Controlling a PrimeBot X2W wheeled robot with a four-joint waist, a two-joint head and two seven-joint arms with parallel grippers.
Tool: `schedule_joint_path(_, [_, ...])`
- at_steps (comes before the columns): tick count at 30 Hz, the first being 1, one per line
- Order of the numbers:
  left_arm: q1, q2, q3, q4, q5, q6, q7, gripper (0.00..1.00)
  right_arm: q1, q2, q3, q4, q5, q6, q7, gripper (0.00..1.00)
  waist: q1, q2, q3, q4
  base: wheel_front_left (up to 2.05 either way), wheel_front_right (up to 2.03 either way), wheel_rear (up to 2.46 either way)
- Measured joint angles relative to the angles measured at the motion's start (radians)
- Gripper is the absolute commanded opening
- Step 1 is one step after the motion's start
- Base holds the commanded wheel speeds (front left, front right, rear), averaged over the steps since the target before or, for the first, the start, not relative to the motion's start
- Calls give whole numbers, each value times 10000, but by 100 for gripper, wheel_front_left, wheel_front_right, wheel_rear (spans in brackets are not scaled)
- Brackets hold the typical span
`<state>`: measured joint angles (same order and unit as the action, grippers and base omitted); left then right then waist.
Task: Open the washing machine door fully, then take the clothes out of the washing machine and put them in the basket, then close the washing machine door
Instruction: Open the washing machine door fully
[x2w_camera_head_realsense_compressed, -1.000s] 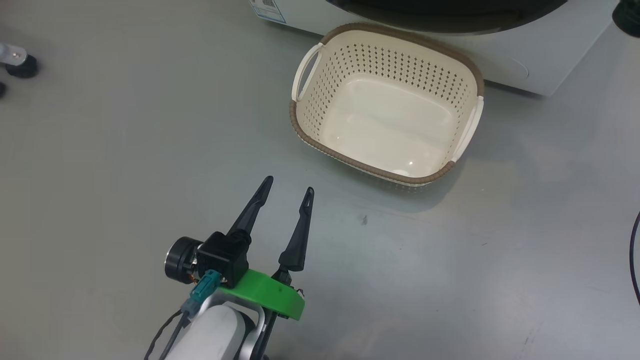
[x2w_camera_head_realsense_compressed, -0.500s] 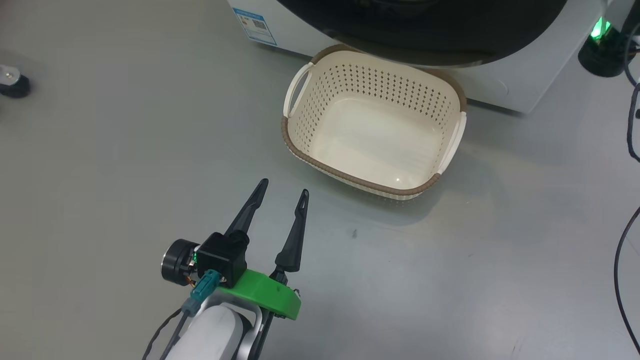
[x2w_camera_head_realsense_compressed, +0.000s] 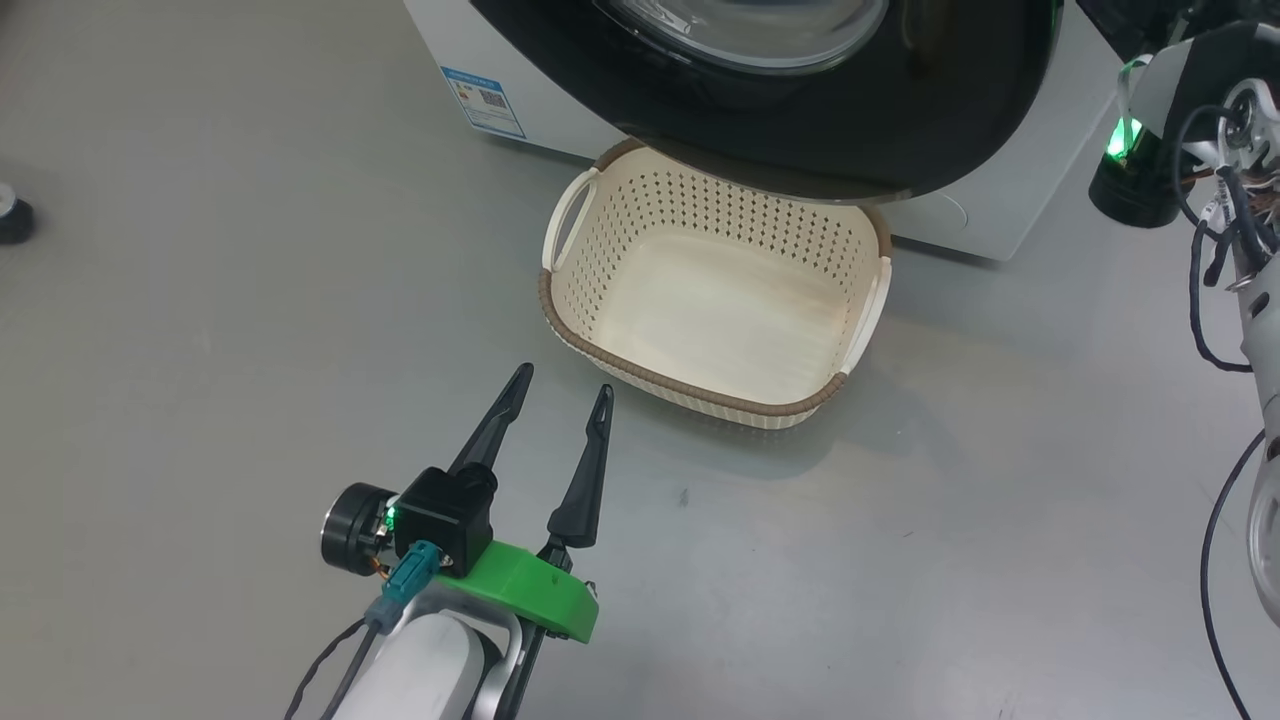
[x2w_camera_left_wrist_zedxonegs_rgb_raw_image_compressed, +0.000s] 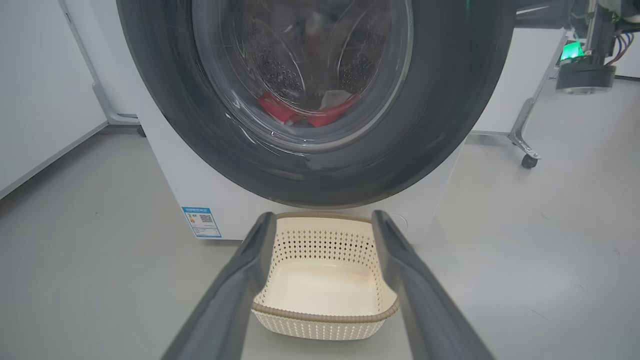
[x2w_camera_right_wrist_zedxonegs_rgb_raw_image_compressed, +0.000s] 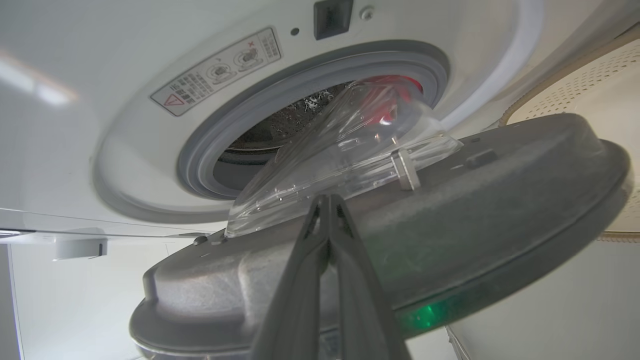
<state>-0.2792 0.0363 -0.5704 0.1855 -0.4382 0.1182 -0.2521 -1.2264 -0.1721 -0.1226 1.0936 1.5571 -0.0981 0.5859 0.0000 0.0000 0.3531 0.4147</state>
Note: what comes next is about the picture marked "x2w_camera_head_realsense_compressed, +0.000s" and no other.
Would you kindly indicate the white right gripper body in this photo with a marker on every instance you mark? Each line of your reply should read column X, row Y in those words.
column 1158, row 85

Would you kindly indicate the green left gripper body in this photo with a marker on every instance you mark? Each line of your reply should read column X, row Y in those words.
column 530, row 590

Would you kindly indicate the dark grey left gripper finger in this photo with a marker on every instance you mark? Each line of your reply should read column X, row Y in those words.
column 588, row 490
column 497, row 425

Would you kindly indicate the black round glass washer door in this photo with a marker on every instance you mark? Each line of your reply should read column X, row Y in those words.
column 900, row 120

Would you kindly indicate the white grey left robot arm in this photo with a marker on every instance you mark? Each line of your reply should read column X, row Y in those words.
column 420, row 670

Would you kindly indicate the white front-load washing machine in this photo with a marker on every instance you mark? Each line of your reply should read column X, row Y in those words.
column 1000, row 215

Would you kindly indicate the cream perforated laundry basket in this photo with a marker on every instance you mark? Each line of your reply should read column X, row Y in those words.
column 720, row 310

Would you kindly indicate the black cylindrical right gripper motor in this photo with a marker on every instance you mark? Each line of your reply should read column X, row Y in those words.
column 1130, row 195

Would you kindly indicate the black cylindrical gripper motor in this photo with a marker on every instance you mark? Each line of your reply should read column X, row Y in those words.
column 1130, row 195
column 350, row 528

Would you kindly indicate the black cylindrical left gripper motor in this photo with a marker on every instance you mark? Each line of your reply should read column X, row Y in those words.
column 350, row 528

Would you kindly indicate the blue energy label sticker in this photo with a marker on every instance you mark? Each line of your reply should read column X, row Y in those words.
column 483, row 100

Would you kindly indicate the small black round object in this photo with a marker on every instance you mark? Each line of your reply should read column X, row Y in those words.
column 12, row 222

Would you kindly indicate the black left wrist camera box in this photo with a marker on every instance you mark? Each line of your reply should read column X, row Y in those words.
column 445, row 515

